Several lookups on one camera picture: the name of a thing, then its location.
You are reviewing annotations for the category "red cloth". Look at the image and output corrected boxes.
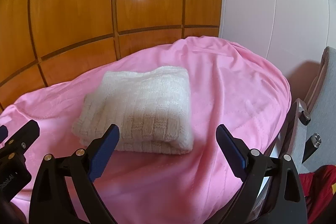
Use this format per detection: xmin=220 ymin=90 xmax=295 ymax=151
xmin=299 ymin=165 xmax=335 ymax=223

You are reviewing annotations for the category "wooden wardrobe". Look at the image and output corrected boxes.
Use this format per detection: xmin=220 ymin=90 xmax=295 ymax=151
xmin=1 ymin=0 xmax=222 ymax=108

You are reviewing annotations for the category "white knitted sweater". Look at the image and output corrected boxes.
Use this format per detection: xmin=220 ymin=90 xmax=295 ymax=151
xmin=72 ymin=66 xmax=194 ymax=155

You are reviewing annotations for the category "grey chair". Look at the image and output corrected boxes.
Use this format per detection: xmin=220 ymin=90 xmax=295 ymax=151
xmin=252 ymin=46 xmax=336 ymax=222

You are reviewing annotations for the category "pink bed sheet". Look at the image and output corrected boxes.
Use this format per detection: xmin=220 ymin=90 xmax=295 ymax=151
xmin=1 ymin=37 xmax=291 ymax=223

